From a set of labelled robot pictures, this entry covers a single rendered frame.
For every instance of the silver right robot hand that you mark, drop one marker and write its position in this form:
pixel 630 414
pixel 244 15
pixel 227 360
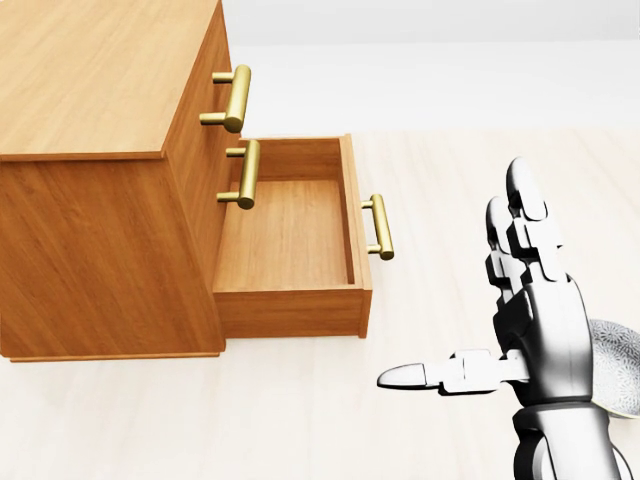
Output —
pixel 550 330

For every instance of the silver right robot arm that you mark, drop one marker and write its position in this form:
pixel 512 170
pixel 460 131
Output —
pixel 565 440

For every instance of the patterned grey bowl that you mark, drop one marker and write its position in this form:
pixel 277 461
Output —
pixel 617 370

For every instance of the wooden cabinet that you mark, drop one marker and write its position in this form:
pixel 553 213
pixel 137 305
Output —
pixel 85 240

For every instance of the open wooden drawer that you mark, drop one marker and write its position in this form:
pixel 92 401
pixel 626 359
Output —
pixel 290 240

